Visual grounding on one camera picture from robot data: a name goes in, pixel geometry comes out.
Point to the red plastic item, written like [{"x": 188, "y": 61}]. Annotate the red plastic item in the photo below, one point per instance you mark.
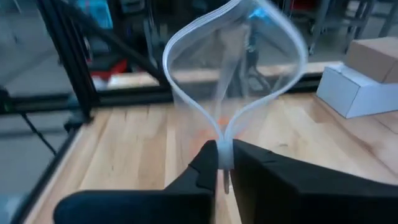
[{"x": 109, "y": 70}]

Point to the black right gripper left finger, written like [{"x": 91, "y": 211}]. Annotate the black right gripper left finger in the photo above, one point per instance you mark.
[{"x": 140, "y": 207}]

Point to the brown cardboard box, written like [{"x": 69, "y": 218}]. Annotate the brown cardboard box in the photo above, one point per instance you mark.
[{"x": 373, "y": 59}]

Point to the clear plastic zip bag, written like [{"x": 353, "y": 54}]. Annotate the clear plastic zip bag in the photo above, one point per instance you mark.
[{"x": 224, "y": 152}]

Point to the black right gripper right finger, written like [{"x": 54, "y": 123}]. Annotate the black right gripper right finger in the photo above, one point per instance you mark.
[{"x": 311, "y": 196}]

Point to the white cardboard box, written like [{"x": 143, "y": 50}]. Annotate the white cardboard box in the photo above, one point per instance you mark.
[{"x": 351, "y": 93}]

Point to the blue plastic item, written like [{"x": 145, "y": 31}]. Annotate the blue plastic item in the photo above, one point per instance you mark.
[{"x": 93, "y": 12}]

